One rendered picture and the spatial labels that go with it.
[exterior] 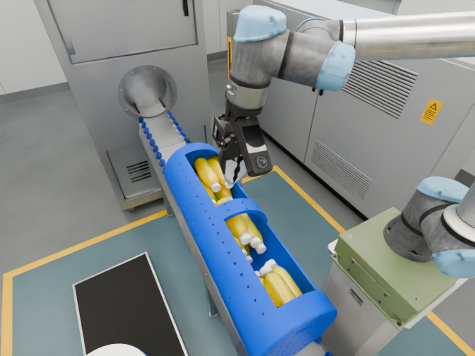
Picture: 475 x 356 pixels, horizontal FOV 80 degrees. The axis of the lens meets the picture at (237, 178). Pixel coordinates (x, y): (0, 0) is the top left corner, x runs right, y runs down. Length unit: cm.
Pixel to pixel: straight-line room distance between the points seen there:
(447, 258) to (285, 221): 192
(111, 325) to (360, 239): 161
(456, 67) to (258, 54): 158
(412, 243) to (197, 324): 154
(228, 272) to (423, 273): 55
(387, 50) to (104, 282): 208
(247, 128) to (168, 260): 194
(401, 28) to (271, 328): 72
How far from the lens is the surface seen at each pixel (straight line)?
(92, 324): 215
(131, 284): 219
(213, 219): 100
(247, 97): 51
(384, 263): 93
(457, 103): 199
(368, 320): 115
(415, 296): 91
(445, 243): 79
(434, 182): 89
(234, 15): 137
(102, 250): 261
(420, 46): 64
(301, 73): 49
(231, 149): 57
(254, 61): 48
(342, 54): 50
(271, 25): 47
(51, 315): 249
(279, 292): 90
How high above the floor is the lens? 199
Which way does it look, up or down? 43 degrees down
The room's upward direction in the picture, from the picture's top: straight up
